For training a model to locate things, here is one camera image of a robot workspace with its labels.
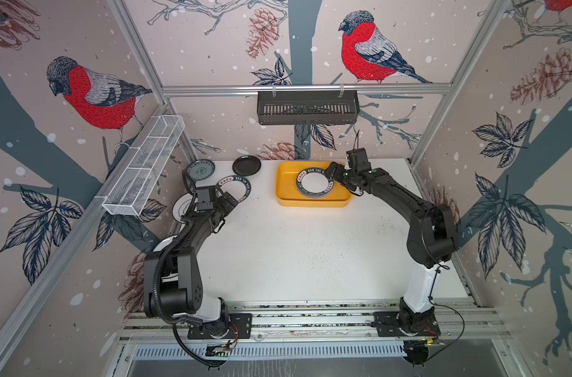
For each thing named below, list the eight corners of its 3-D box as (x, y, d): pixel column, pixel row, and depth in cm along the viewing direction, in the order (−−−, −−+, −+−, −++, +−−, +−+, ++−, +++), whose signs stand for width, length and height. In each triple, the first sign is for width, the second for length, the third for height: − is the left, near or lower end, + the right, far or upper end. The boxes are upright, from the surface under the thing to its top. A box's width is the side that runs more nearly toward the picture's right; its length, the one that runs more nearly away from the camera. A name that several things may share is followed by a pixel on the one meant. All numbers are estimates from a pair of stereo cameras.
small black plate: (231, 176, 118) (230, 173, 116) (235, 158, 127) (235, 155, 125) (259, 176, 118) (259, 173, 116) (261, 158, 126) (261, 155, 125)
